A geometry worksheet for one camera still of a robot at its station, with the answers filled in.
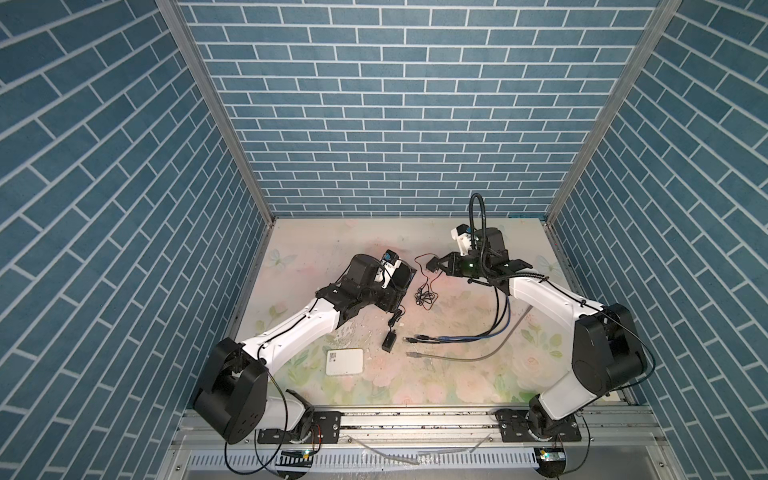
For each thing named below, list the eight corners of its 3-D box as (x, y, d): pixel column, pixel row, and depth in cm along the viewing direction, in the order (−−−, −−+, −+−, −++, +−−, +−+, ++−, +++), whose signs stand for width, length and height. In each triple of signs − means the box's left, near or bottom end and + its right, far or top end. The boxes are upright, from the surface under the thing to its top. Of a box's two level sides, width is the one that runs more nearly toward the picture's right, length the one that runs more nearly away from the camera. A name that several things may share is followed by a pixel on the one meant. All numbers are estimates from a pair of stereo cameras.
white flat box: (326, 374, 84) (324, 371, 82) (329, 352, 88) (327, 349, 86) (362, 374, 84) (361, 371, 82) (363, 353, 88) (363, 349, 86)
